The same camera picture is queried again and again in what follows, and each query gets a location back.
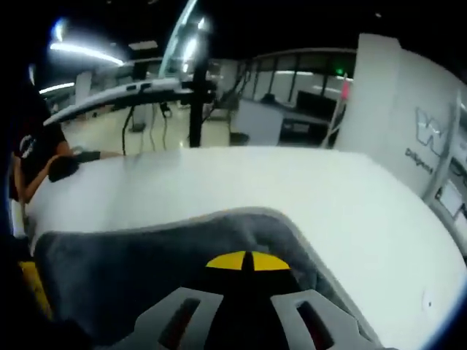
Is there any ceiling light strip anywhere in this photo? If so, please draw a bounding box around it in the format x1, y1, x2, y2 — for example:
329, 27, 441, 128
49, 40, 127, 67

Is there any black monitor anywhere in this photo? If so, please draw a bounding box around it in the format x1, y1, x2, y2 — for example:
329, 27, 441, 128
297, 90, 336, 114

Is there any grey counter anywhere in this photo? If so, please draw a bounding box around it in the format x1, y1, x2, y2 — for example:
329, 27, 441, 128
236, 98, 339, 147

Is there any grey metal shelving unit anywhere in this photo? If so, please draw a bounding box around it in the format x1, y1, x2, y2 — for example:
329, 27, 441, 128
422, 90, 467, 227

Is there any grey towel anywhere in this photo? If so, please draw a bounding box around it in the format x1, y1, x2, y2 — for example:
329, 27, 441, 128
34, 206, 369, 350

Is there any white neighbouring desk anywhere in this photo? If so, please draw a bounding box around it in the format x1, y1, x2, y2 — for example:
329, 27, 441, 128
42, 78, 216, 127

